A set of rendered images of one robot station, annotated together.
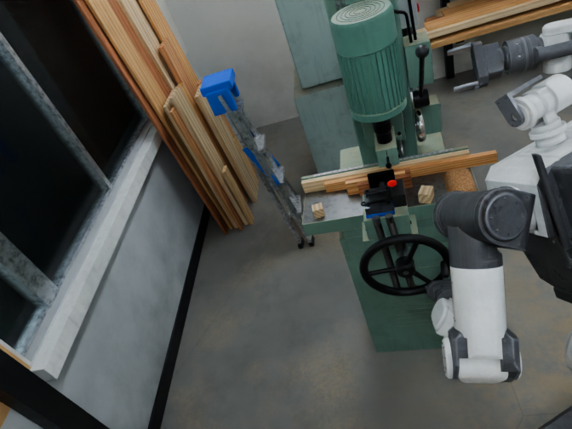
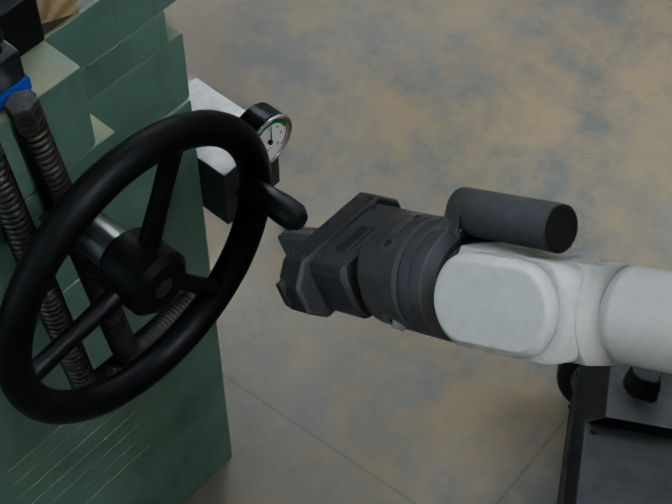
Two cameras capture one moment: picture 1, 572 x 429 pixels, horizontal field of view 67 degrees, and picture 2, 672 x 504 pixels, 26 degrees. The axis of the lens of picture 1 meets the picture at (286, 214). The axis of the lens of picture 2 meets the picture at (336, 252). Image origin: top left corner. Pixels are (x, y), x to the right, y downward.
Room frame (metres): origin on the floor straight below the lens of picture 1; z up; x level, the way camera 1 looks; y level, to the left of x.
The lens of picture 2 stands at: (0.50, 0.30, 1.75)
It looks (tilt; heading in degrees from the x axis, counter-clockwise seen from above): 53 degrees down; 291
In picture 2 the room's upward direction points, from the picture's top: straight up
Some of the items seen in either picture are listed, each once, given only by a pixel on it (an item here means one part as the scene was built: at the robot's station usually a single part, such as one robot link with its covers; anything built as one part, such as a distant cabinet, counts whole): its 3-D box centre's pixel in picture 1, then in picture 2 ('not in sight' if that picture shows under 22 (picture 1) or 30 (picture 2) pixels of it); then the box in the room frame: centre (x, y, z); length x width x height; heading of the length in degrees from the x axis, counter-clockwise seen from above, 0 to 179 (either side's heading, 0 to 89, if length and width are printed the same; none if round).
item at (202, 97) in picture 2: not in sight; (214, 150); (0.98, -0.60, 0.58); 0.12 x 0.08 x 0.08; 159
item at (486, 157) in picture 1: (406, 172); not in sight; (1.19, -0.45, 0.92); 0.59 x 0.02 x 0.04; 69
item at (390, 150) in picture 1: (386, 147); not in sight; (1.22, -0.42, 1.03); 0.14 x 0.07 x 0.09; 159
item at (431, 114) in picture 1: (426, 115); not in sight; (1.32, -0.62, 1.02); 0.09 x 0.07 x 0.12; 69
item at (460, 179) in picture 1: (459, 180); not in sight; (1.05, -0.58, 0.92); 0.14 x 0.09 x 0.04; 159
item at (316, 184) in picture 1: (381, 172); not in sight; (1.24, -0.38, 0.92); 0.60 x 0.02 x 0.05; 69
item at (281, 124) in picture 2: not in sight; (257, 139); (0.92, -0.58, 0.65); 0.06 x 0.04 x 0.08; 69
